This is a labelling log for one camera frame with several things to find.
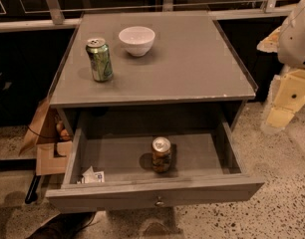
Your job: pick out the metal window railing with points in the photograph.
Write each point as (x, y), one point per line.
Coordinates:
(21, 15)

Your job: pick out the metal drawer knob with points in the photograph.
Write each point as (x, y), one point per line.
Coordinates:
(159, 202)

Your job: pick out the green soda can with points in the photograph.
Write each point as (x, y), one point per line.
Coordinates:
(99, 55)

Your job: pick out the grey wooden cabinet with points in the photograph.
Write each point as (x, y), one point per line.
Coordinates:
(189, 62)

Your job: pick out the white ceramic bowl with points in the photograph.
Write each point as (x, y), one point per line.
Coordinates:
(137, 40)

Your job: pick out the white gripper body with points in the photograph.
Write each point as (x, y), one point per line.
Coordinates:
(296, 45)

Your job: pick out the orange soda can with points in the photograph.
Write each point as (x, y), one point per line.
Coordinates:
(161, 154)

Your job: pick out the black shoe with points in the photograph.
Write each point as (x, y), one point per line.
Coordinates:
(64, 226)

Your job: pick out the open grey top drawer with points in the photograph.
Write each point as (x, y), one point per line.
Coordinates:
(205, 166)

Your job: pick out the white paper packet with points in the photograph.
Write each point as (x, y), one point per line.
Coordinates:
(91, 176)

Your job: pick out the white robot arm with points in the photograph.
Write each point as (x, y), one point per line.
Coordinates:
(291, 49)

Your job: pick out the brown cardboard box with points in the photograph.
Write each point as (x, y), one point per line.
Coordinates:
(47, 137)

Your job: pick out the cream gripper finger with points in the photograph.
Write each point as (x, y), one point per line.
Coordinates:
(270, 43)
(274, 120)

